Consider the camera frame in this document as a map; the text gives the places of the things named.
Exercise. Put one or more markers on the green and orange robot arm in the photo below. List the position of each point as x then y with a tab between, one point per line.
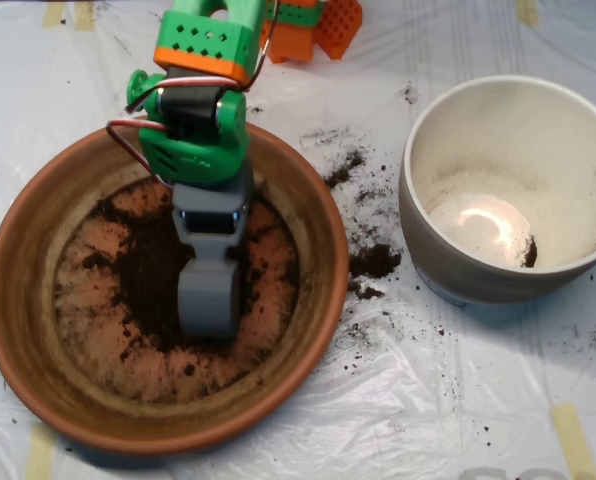
238	40

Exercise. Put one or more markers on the dark soil heap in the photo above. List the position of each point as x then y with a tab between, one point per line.
530	256

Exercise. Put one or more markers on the clear plastic cover sheet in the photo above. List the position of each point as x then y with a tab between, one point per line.
428	410

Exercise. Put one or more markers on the flat spilled soil clump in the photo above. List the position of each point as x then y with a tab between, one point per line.
365	292

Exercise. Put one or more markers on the dark soil pile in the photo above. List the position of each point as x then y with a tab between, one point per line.
148	280

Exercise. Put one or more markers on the elongated spilled soil clump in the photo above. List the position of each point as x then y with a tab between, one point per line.
343	172

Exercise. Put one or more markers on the terracotta clay bowl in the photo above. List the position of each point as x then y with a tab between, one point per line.
28	300

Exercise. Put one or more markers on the white ceramic pot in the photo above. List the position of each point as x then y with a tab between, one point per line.
478	285

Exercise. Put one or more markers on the beige masking tape strip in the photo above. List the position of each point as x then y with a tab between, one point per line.
40	455
53	15
84	16
528	12
573	440

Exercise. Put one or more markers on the large spilled soil clump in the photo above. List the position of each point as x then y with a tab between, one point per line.
375	260

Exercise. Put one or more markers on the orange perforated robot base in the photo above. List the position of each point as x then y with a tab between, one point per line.
288	45

